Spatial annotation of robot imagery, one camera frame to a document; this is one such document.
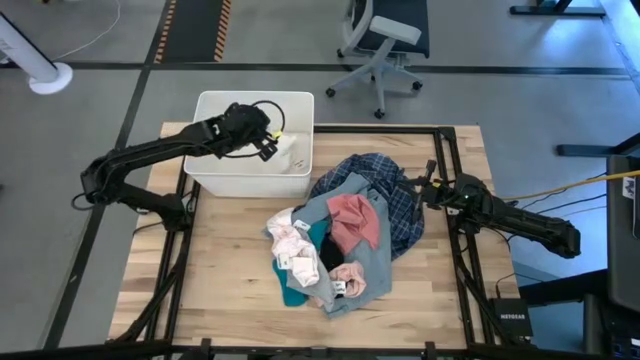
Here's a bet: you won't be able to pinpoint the black desk leg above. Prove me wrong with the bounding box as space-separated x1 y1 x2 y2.
556 132 640 159

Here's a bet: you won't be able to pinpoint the black metal table frame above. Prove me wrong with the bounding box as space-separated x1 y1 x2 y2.
104 123 526 360

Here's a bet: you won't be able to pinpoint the black desk frame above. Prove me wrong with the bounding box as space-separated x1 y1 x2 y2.
514 269 609 360

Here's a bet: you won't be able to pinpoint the white floor cable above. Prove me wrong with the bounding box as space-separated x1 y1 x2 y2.
52 0 123 62

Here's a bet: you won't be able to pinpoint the black desk base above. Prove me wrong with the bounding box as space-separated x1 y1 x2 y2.
509 0 606 18

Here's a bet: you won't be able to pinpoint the coral pink garment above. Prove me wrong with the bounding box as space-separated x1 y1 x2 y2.
326 193 381 254

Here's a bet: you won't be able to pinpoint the pale pink white garment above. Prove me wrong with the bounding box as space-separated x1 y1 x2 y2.
264 207 321 288

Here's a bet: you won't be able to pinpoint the black garment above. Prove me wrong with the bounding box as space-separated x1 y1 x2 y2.
318 234 346 274

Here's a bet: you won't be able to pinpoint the black floor cable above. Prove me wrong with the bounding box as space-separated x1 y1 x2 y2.
519 192 609 216

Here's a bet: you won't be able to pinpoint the white fan base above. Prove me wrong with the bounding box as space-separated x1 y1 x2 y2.
0 10 75 96

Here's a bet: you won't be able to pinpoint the white black office chair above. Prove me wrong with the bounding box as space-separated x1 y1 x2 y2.
324 0 431 120

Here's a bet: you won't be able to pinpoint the white plastic bin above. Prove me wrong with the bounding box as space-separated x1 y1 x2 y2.
183 90 315 199

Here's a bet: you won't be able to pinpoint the black network switch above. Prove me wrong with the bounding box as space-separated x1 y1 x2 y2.
488 297 534 339

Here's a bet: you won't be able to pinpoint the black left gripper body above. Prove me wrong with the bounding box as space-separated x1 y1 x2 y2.
219 102 280 162

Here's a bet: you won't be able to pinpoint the yellow cable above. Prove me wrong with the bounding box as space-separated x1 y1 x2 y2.
502 169 640 203

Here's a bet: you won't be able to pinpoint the light blue denim jeans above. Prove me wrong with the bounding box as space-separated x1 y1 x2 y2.
287 172 394 320

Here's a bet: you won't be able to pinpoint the light pink ribbed garment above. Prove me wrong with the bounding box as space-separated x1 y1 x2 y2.
314 259 369 307

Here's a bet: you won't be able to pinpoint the black hazard striped mat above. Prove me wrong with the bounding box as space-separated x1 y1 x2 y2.
153 0 234 65

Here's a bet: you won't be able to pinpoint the blue plaid shirt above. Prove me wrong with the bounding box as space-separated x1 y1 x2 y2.
307 152 426 261

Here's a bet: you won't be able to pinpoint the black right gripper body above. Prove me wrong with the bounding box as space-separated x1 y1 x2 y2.
412 159 454 221

